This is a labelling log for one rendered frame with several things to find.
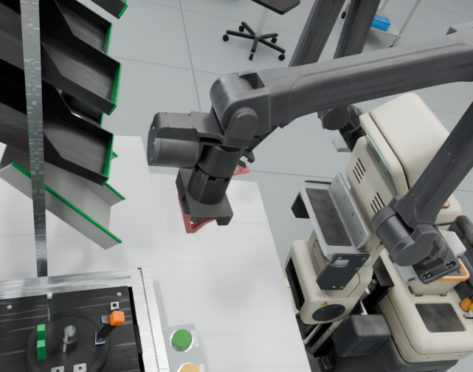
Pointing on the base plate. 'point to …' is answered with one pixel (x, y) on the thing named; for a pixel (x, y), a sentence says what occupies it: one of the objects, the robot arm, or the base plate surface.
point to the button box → (179, 358)
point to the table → (232, 284)
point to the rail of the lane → (147, 322)
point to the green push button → (181, 339)
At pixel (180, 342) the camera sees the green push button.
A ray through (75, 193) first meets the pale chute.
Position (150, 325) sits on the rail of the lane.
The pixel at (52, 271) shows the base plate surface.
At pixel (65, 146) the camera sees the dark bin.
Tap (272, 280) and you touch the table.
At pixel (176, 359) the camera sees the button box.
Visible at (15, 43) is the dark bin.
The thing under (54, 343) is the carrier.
